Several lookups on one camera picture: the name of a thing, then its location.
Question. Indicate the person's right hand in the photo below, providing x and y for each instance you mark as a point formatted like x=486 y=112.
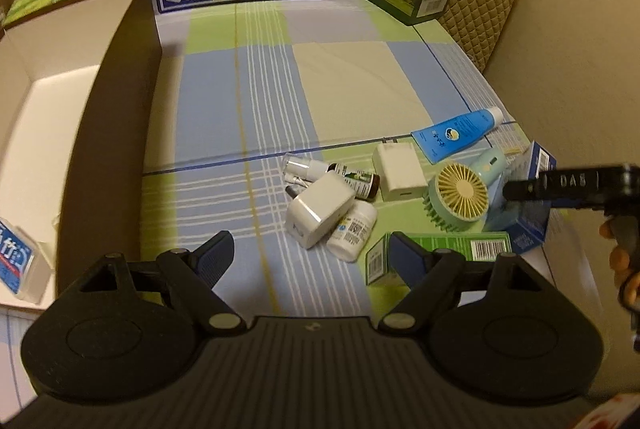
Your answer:
x=620 y=259

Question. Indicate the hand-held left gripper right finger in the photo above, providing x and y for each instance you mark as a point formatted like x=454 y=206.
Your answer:
x=406 y=259

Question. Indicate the small white power adapter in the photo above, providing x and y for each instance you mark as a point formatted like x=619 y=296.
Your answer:
x=400 y=169

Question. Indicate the brown spray bottle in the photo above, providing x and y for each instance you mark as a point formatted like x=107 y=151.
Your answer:
x=361 y=181

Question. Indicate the blue carton box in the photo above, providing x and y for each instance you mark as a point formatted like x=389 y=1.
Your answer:
x=527 y=229

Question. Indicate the green carton box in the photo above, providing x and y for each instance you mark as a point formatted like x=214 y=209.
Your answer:
x=445 y=249

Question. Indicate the large white power adapter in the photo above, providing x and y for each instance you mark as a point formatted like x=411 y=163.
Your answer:
x=320 y=211

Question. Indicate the blue packet in clear case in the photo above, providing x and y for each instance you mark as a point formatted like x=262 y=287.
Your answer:
x=17 y=261

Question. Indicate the white pill bottle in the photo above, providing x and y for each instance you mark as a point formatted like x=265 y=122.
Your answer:
x=352 y=229

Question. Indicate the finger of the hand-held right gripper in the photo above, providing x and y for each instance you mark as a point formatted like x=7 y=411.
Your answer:
x=565 y=188

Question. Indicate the green handheld mini fan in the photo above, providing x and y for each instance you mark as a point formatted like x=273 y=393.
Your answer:
x=457 y=194

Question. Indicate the blue cream tube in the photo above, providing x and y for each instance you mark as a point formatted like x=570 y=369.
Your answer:
x=457 y=131

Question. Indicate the clear spray bottle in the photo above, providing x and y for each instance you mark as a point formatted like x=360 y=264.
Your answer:
x=305 y=169

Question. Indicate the white cardboard box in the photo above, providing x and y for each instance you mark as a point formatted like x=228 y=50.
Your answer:
x=50 y=134

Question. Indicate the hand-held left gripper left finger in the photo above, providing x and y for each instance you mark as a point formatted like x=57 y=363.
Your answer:
x=216 y=255

